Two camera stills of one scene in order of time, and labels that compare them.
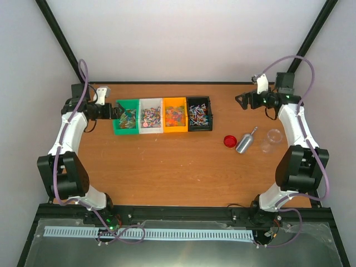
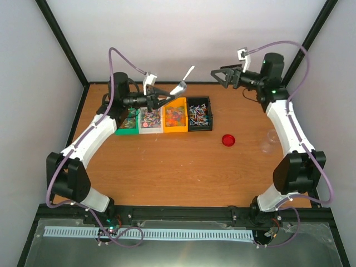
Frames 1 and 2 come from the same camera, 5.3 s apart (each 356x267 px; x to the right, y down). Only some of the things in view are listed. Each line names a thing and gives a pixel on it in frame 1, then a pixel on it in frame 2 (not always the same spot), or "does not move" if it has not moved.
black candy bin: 199,114 does not move
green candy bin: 128,123 does not move
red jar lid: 230,141 does not move
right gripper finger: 244,100 -> 224,83
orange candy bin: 175,115 does not move
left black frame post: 60,37 does not move
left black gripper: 108,115 -> 152,103
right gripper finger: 244,97 -> 238,67
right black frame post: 321,19 does not move
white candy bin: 151,115 does not move
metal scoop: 246,142 -> 180,89
